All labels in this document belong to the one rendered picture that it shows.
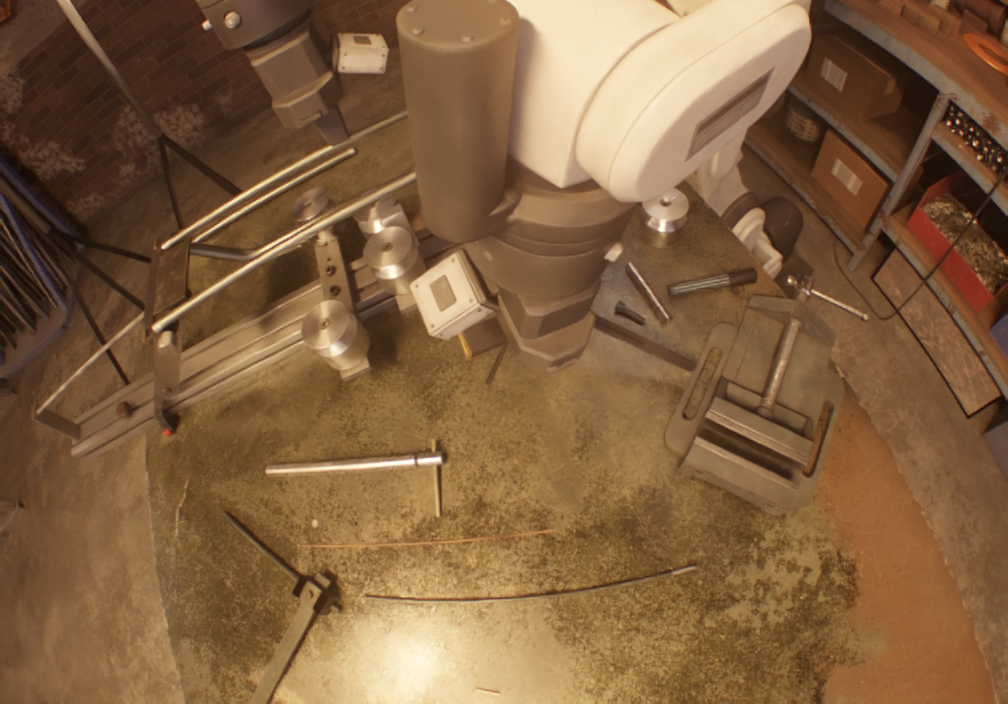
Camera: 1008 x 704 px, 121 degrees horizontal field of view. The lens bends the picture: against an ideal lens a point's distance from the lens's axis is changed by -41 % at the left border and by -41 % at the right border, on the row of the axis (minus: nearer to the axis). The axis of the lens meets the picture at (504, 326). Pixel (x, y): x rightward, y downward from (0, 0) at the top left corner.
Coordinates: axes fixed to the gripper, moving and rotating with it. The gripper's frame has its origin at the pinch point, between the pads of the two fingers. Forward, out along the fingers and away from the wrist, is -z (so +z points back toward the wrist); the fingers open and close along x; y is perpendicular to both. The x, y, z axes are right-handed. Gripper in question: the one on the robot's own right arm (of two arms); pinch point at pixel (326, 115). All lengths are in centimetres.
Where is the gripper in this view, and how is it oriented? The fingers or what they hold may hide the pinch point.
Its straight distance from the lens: 46.1
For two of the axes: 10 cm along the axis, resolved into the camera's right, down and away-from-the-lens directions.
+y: -9.1, 4.1, -0.1
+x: -3.5, -7.8, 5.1
